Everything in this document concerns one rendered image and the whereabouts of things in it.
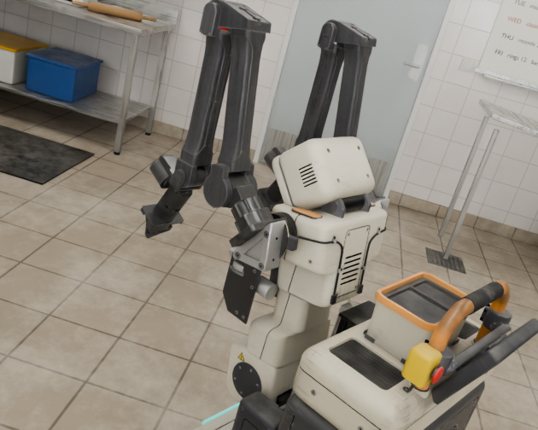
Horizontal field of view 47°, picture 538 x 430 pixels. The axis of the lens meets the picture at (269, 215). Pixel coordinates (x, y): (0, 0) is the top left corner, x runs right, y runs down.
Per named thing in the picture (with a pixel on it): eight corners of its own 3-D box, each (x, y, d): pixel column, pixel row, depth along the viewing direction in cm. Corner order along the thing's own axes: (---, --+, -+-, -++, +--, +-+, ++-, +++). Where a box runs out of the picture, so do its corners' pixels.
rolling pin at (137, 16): (72, 8, 409) (73, -3, 407) (71, 6, 415) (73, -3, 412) (155, 26, 431) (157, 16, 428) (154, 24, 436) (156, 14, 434)
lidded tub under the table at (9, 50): (-38, 72, 444) (-35, 35, 434) (-1, 64, 487) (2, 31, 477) (12, 86, 441) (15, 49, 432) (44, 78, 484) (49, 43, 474)
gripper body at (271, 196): (254, 192, 190) (266, 177, 186) (276, 188, 198) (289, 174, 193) (265, 209, 188) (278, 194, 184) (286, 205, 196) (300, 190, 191)
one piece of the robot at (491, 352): (478, 371, 150) (552, 322, 137) (406, 427, 124) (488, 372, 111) (448, 333, 154) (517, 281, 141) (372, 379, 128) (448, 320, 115)
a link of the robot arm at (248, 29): (248, 0, 126) (280, 6, 133) (202, -3, 134) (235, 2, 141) (225, 212, 137) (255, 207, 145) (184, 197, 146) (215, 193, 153)
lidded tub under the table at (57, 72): (21, 90, 440) (26, 53, 431) (52, 79, 483) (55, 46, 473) (73, 104, 439) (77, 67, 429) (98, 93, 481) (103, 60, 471)
